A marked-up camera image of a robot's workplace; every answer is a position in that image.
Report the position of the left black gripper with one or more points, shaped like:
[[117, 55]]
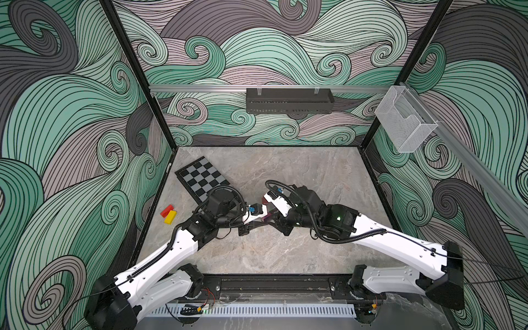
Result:
[[243, 221]]

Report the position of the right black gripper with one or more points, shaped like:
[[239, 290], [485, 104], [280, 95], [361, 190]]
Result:
[[278, 216]]

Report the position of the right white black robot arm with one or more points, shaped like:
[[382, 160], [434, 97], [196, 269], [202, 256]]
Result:
[[433, 270]]

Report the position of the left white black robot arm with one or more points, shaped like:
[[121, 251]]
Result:
[[123, 300]]

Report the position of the black white chessboard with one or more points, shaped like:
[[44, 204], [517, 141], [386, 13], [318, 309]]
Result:
[[199, 177]]

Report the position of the yellow block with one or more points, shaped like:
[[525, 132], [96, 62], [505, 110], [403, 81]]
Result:
[[170, 217]]

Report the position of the red block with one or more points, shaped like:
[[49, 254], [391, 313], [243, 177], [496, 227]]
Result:
[[166, 211]]

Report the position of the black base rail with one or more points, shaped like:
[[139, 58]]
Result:
[[288, 284]]

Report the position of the white slotted cable duct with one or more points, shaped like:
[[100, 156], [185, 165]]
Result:
[[268, 310]]

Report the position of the black wall tray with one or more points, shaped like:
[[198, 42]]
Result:
[[296, 102]]

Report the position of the clear plastic wall holder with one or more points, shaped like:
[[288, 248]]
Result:
[[405, 118]]

